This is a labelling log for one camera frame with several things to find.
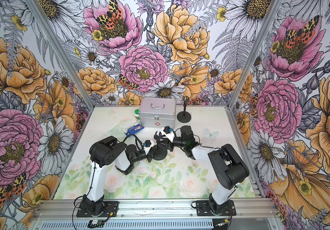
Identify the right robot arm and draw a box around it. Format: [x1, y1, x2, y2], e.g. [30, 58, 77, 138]
[164, 126, 249, 217]

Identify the small circuit board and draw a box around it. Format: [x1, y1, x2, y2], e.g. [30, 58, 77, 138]
[87, 220, 105, 229]

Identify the green capped white bottle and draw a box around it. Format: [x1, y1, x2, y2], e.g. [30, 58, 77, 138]
[134, 109, 140, 120]

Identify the black stand pole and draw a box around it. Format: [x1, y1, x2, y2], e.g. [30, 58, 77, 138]
[154, 131, 165, 148]

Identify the silver aluminium first aid case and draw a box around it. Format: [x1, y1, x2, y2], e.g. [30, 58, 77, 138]
[139, 97, 176, 128]

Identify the clear plastic bag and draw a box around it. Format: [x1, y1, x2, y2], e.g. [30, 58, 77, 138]
[105, 124, 127, 139]

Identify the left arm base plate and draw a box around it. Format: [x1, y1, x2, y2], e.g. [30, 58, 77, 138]
[76, 201, 119, 218]

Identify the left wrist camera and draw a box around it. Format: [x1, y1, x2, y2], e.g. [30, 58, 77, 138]
[143, 140, 155, 155]

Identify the black microphone clip pole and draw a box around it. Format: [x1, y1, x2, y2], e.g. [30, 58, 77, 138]
[182, 96, 190, 114]

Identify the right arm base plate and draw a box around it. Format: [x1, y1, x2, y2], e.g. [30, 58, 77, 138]
[191, 199, 237, 216]

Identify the blue snack packet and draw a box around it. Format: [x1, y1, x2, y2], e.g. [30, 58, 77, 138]
[123, 124, 144, 136]

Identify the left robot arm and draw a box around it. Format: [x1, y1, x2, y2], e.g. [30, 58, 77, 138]
[77, 135, 155, 218]

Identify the black round stand base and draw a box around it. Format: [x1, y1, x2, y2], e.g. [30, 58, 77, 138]
[177, 111, 191, 123]

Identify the aluminium front rail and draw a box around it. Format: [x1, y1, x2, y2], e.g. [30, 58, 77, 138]
[33, 198, 278, 220]

